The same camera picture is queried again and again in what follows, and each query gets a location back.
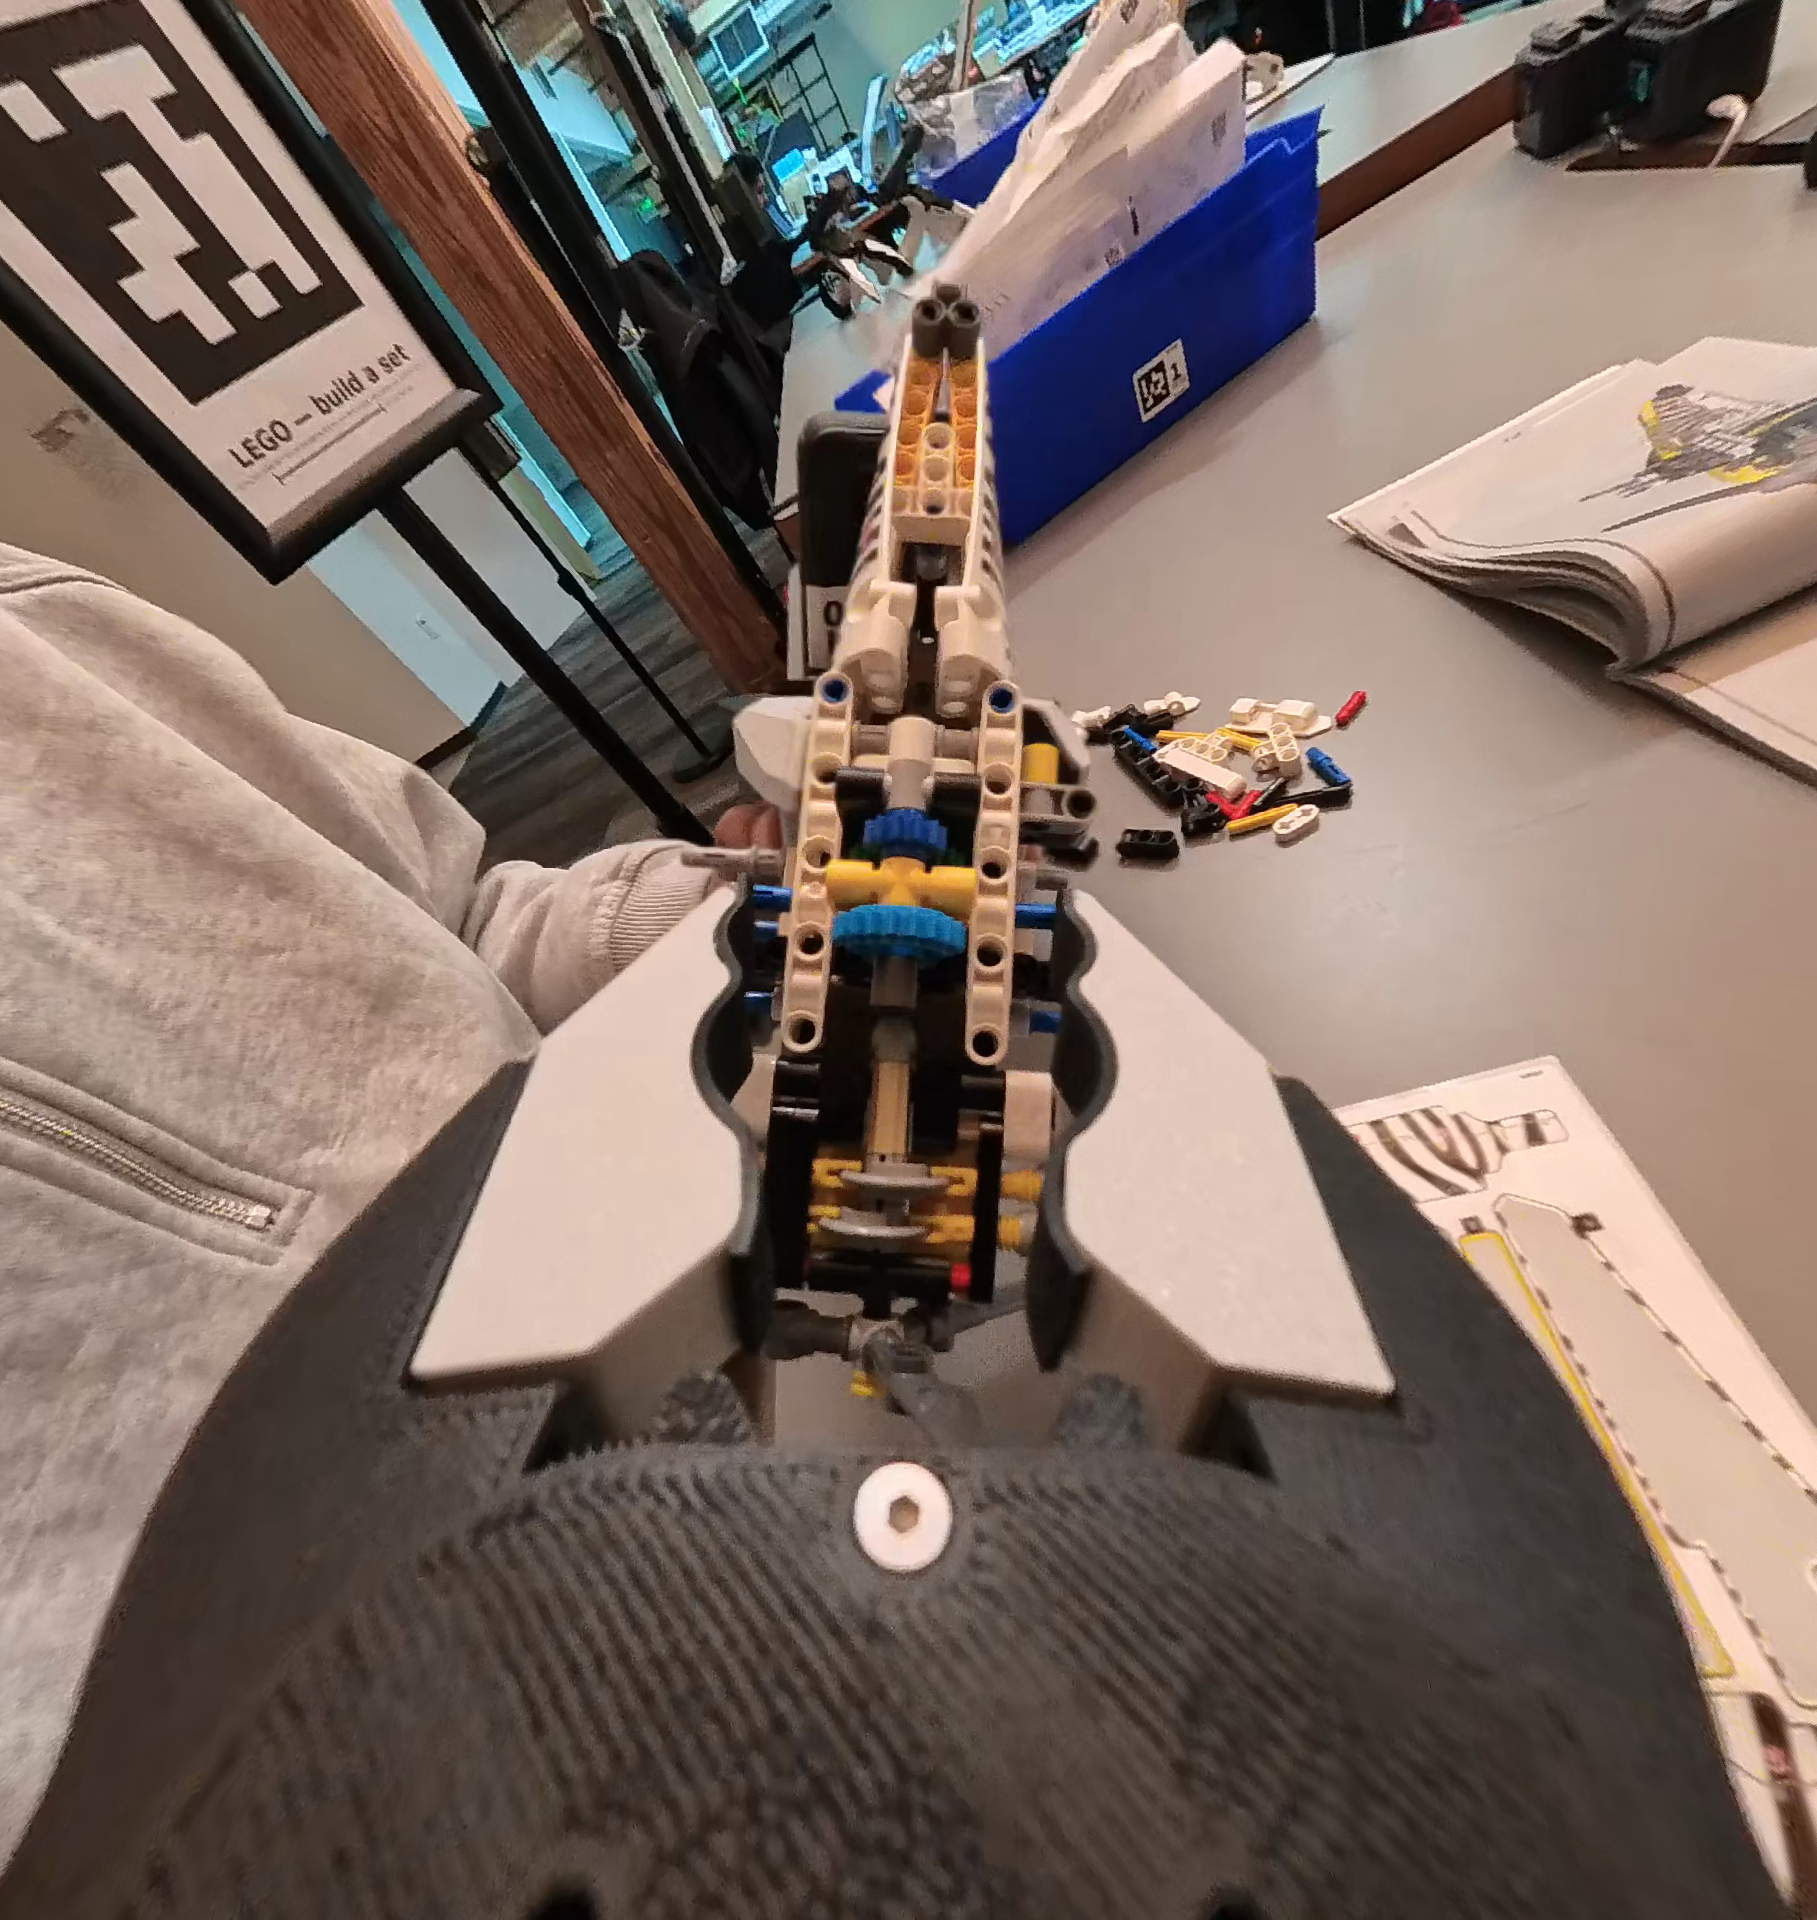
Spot person's left forearm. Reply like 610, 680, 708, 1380
465, 839, 731, 1007

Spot marker sign on black stand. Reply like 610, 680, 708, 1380
0, 0, 717, 846

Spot person's grey sweatshirt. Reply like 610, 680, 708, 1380
0, 525, 550, 1894

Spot pile of lego pieces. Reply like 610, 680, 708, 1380
1073, 688, 1367, 866

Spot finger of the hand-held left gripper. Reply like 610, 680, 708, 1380
732, 697, 817, 820

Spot open lego instruction booklet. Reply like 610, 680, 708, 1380
1327, 338, 1817, 813

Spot wooden post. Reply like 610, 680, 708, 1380
233, 0, 784, 695

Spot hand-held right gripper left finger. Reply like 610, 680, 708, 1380
405, 887, 772, 1445

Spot black battery charger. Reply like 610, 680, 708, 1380
1619, 0, 1787, 145
1511, 15, 1631, 163

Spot blue plastic bin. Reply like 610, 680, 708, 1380
833, 105, 1323, 550

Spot zebra sticker sheet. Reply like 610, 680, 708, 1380
1336, 1053, 1817, 1920

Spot zebra striped lego helicopter model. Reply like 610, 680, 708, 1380
683, 283, 1105, 1425

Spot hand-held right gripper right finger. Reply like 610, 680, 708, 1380
1031, 890, 1400, 1452

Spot clear lego parts bags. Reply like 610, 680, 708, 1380
930, 24, 1247, 339

